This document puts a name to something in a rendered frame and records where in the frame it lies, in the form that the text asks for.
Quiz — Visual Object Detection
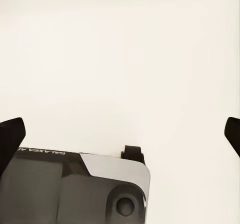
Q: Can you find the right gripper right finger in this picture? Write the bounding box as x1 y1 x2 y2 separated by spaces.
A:
224 117 240 157

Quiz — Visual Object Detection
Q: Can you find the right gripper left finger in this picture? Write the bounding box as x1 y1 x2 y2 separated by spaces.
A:
0 117 26 177

